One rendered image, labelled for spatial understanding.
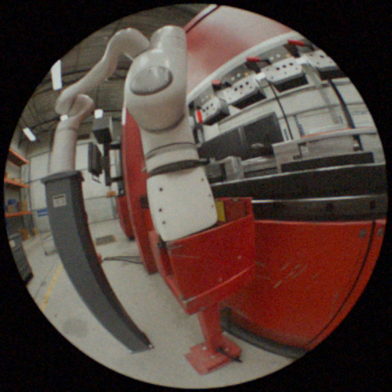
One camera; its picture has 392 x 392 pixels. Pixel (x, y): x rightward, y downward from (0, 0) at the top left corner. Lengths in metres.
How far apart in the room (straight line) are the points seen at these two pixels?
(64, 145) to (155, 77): 0.50
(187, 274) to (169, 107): 0.21
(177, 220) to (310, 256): 0.30
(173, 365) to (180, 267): 0.80
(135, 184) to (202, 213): 1.29
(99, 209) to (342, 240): 7.84
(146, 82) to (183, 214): 0.18
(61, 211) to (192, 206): 0.46
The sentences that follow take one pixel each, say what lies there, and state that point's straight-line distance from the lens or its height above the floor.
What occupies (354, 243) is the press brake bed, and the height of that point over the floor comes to 0.72.
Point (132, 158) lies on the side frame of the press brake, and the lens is 1.52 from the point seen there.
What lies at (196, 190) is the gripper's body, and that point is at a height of 0.87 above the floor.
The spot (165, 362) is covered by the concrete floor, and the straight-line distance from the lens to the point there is 0.95.
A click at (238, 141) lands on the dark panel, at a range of 1.21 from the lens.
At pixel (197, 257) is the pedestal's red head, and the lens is 0.20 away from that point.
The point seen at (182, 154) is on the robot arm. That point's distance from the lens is 0.19.
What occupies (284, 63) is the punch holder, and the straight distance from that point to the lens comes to 0.55.
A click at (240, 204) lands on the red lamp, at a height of 0.83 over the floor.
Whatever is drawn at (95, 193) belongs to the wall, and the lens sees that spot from 7.79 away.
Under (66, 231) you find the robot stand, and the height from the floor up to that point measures 0.80.
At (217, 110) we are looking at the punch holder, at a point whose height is 1.18.
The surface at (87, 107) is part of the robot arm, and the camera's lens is 0.74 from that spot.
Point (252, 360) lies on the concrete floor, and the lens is 0.90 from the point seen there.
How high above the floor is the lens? 0.87
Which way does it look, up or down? 3 degrees down
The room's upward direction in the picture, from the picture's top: 9 degrees counter-clockwise
